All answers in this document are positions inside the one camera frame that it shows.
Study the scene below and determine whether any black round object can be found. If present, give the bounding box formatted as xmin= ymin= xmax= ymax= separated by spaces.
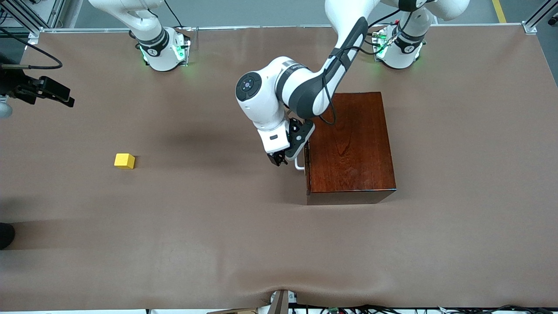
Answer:
xmin=0 ymin=222 xmax=16 ymax=250

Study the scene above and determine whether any dark brown wooden cabinet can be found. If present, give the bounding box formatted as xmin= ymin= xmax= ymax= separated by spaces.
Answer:
xmin=305 ymin=92 xmax=397 ymax=205

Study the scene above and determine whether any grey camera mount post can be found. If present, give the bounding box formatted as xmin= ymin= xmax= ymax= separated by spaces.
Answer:
xmin=267 ymin=289 xmax=298 ymax=314

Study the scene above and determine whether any light wood drawer white handle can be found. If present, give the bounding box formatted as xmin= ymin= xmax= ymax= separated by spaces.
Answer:
xmin=294 ymin=142 xmax=311 ymax=195

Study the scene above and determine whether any aluminium frame strut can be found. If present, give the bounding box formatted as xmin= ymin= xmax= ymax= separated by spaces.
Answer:
xmin=522 ymin=0 xmax=558 ymax=34
xmin=0 ymin=0 xmax=70 ymax=44

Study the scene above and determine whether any yellow cube block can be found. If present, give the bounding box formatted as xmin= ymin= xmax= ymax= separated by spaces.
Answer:
xmin=114 ymin=153 xmax=136 ymax=170

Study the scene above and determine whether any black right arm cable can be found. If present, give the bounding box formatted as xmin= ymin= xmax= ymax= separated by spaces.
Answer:
xmin=0 ymin=26 xmax=64 ymax=70

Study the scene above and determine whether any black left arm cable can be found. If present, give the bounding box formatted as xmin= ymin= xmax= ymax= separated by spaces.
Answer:
xmin=322 ymin=9 xmax=412 ymax=126

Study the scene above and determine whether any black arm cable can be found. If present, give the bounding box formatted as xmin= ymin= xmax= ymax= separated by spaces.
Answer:
xmin=0 ymin=26 xmax=64 ymax=70
xmin=322 ymin=9 xmax=412 ymax=126

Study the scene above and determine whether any brown table cover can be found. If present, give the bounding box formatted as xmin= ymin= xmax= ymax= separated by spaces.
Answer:
xmin=0 ymin=24 xmax=558 ymax=312

